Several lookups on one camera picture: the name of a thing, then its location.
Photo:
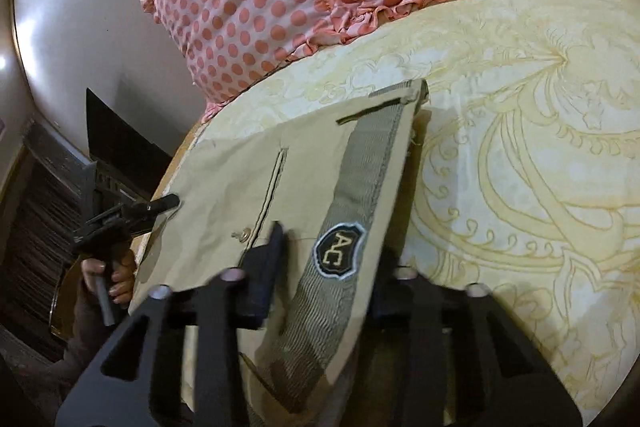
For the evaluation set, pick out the large pink polka dot pillow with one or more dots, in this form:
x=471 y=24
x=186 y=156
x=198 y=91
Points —
x=240 y=12

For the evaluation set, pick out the black flat panel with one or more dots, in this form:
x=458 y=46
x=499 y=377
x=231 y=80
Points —
x=120 y=147

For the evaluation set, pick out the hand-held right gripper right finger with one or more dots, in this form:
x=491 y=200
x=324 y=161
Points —
x=386 y=304

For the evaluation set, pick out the person's left forearm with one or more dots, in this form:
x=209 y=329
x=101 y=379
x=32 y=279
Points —
x=70 y=347

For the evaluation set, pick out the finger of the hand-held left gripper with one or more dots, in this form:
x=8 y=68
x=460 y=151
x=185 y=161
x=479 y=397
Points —
x=160 y=205

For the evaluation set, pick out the person's left hand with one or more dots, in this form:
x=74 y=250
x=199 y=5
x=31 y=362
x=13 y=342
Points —
x=122 y=279

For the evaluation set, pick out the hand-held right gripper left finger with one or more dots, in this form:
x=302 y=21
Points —
x=264 y=269

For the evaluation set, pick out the yellow patterned bedsheet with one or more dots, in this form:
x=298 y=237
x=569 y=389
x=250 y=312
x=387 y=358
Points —
x=525 y=132

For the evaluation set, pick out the khaki pants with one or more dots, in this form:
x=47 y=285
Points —
x=310 y=177

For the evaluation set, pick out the dark wooden cabinet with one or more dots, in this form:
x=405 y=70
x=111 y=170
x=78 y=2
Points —
x=40 y=217

